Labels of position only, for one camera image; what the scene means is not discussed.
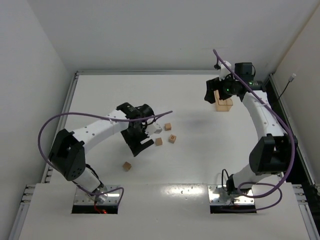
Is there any clear plastic block container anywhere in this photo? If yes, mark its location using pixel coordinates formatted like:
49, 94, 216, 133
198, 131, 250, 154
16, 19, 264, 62
214, 90, 233, 112

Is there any plain wood block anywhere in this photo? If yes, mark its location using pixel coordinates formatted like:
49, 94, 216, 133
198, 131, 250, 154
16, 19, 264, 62
155, 137, 163, 147
164, 123, 172, 131
122, 161, 132, 172

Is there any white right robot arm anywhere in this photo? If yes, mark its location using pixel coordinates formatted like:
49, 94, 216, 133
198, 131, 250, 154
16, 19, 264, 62
204, 61, 298, 195

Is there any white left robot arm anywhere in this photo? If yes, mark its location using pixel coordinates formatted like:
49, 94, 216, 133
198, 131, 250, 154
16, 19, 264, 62
48, 102, 154, 198

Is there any wood block with bars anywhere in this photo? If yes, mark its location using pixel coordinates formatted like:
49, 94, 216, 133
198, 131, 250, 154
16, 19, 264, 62
168, 134, 177, 144

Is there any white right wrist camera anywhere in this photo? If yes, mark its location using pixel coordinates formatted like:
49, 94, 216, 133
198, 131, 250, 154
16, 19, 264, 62
218, 60, 233, 81

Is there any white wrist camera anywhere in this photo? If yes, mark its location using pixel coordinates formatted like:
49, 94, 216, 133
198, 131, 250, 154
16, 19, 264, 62
148, 122, 163, 135
218, 60, 233, 81

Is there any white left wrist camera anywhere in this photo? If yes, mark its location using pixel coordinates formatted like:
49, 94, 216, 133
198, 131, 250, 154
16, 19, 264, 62
148, 122, 163, 135

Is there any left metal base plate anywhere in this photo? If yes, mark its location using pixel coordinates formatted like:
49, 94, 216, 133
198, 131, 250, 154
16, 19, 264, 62
73, 185, 122, 206

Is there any metal base plate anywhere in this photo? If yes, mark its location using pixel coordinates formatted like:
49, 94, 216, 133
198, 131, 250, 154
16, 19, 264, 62
207, 184, 255, 207
73, 185, 122, 206

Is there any black wall cable with plug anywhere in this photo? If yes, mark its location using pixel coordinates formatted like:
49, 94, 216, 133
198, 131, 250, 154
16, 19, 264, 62
277, 73, 297, 98

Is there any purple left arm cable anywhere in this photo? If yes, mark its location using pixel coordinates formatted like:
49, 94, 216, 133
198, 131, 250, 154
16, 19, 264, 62
37, 110, 173, 196

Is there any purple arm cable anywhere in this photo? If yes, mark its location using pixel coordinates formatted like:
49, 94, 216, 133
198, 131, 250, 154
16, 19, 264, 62
212, 48, 296, 214
37, 110, 173, 196

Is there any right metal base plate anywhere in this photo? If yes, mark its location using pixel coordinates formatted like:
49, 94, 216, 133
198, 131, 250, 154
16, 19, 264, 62
207, 184, 255, 207

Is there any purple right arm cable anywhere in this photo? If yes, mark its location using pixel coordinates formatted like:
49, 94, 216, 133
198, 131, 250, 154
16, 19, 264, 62
212, 48, 296, 214

